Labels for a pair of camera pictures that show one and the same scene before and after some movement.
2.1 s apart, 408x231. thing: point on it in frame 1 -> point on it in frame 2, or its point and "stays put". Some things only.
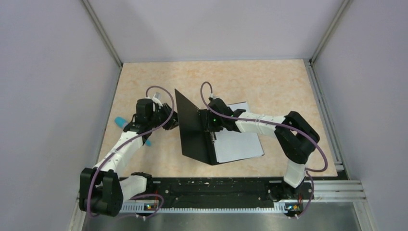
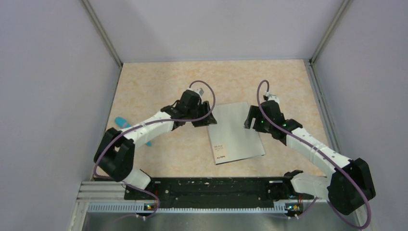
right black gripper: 209,126 -> 255,111
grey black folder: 197,142 -> 230,140
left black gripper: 173,122 -> 210,120
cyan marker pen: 122,122 stays put
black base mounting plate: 227,190 stays put
